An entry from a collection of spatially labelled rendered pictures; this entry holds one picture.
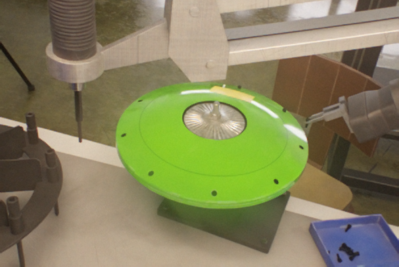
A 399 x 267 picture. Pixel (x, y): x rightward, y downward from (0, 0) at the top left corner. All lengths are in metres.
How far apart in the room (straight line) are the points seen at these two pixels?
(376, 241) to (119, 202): 0.44
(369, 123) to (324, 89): 0.73
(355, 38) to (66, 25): 0.26
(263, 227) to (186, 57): 0.52
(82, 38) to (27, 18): 3.07
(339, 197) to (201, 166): 0.75
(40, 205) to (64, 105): 1.94
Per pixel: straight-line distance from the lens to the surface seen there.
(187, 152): 0.86
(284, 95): 1.64
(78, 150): 1.13
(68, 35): 0.52
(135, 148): 0.89
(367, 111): 0.87
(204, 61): 0.53
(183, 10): 0.50
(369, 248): 1.03
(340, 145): 2.26
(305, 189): 1.54
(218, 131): 0.90
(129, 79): 3.02
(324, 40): 0.55
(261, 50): 0.54
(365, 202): 2.51
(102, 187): 1.05
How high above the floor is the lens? 1.64
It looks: 37 degrees down
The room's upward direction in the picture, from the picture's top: 7 degrees clockwise
